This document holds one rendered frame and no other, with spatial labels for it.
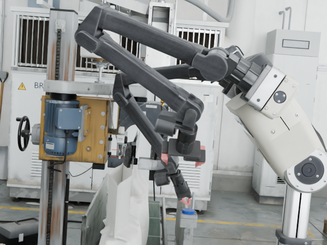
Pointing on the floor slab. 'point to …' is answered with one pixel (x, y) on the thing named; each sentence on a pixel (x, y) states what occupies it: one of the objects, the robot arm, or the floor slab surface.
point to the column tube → (70, 52)
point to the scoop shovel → (3, 146)
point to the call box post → (186, 236)
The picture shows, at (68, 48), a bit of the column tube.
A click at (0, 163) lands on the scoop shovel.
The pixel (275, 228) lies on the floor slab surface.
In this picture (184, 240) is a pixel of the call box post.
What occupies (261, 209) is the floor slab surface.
